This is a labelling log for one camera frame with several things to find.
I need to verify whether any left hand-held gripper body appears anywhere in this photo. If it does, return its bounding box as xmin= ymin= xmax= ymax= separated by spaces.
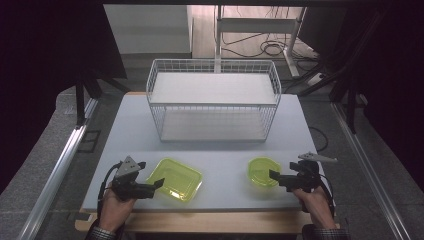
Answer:
xmin=111 ymin=155 xmax=156 ymax=202

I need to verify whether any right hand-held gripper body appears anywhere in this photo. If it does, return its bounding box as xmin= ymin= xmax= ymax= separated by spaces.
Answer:
xmin=278 ymin=152 xmax=338 ymax=194

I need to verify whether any round green plastic bowl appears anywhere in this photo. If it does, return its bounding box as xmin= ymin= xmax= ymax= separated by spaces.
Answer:
xmin=246 ymin=156 xmax=283 ymax=188

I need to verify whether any rectangular green plastic container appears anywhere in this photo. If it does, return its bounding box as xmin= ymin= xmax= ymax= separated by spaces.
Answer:
xmin=145 ymin=157 xmax=204 ymax=203

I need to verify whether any white wire rack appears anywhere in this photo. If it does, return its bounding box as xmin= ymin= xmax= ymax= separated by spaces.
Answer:
xmin=145 ymin=58 xmax=282 ymax=144

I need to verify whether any person's left hand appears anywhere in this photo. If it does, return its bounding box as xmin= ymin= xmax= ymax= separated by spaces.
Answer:
xmin=98 ymin=188 xmax=137 ymax=234

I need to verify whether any person's right hand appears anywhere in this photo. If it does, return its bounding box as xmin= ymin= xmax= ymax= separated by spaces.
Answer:
xmin=292 ymin=185 xmax=337 ymax=230

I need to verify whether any black metal stand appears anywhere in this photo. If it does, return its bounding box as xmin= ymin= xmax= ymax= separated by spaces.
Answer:
xmin=74 ymin=64 xmax=132 ymax=130
xmin=295 ymin=9 xmax=388 ymax=135

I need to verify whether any white power strip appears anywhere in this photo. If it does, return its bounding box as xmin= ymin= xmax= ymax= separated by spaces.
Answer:
xmin=306 ymin=72 xmax=326 ymax=88

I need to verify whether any white cabinet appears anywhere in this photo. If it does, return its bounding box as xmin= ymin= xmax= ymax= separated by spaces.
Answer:
xmin=103 ymin=4 xmax=195 ymax=60

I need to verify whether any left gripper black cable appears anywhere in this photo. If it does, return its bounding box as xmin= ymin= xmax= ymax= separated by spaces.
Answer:
xmin=96 ymin=161 xmax=123 ymax=218

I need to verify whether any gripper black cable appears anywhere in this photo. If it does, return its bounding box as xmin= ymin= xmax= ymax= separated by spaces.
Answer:
xmin=319 ymin=173 xmax=336 ymax=218
xmin=96 ymin=161 xmax=123 ymax=218

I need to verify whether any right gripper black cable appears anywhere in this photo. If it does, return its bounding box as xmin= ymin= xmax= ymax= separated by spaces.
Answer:
xmin=319 ymin=173 xmax=336 ymax=218

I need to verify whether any black cable loop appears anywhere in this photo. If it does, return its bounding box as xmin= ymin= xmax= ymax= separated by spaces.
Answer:
xmin=307 ymin=125 xmax=330 ymax=153

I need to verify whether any aluminium rail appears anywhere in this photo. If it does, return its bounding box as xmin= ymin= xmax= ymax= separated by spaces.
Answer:
xmin=17 ymin=97 xmax=100 ymax=240
xmin=330 ymin=101 xmax=414 ymax=240

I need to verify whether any tangle of black floor cables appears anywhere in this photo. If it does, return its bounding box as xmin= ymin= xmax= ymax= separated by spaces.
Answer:
xmin=221 ymin=31 xmax=322 ymax=62

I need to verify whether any white desk frame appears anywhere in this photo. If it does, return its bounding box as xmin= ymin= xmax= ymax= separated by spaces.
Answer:
xmin=214 ymin=4 xmax=308 ymax=79

